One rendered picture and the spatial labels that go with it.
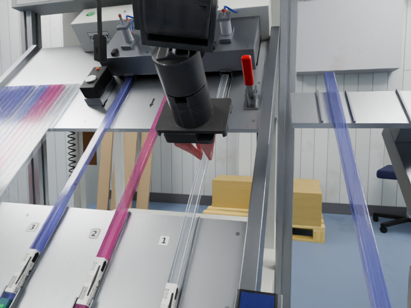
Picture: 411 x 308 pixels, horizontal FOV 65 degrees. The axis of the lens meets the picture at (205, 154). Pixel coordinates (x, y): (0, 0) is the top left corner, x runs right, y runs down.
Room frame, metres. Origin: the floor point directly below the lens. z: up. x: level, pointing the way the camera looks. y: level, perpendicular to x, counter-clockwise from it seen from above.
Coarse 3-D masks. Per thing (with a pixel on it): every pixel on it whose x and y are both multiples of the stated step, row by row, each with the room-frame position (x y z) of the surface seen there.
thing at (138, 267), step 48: (0, 240) 0.48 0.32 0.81; (48, 240) 0.46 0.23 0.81; (96, 240) 0.45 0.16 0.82; (144, 240) 0.44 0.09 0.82; (192, 240) 0.42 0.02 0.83; (240, 240) 0.41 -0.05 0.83; (0, 288) 0.42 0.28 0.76; (48, 288) 0.41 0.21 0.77; (144, 288) 0.39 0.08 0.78; (192, 288) 0.38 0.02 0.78
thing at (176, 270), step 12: (204, 156) 0.52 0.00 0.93; (204, 168) 0.50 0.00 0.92; (204, 180) 0.49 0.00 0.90; (192, 192) 0.47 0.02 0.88; (192, 204) 0.45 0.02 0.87; (192, 216) 0.44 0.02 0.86; (192, 228) 0.43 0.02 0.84; (180, 240) 0.41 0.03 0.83; (180, 252) 0.40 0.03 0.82; (180, 264) 0.39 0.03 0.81; (168, 276) 0.38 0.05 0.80; (180, 276) 0.39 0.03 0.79
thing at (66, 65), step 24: (48, 48) 0.95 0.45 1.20; (72, 48) 0.92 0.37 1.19; (264, 48) 0.74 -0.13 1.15; (24, 72) 0.87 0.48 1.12; (48, 72) 0.84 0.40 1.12; (72, 72) 0.82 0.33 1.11; (216, 72) 0.70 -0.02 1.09; (240, 72) 0.69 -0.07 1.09; (264, 72) 0.67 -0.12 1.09; (144, 96) 0.69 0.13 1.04; (216, 96) 0.64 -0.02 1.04; (240, 96) 0.63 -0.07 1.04; (72, 120) 0.67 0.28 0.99; (96, 120) 0.66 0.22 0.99; (120, 120) 0.64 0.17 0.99; (144, 120) 0.63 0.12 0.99; (240, 120) 0.58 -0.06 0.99
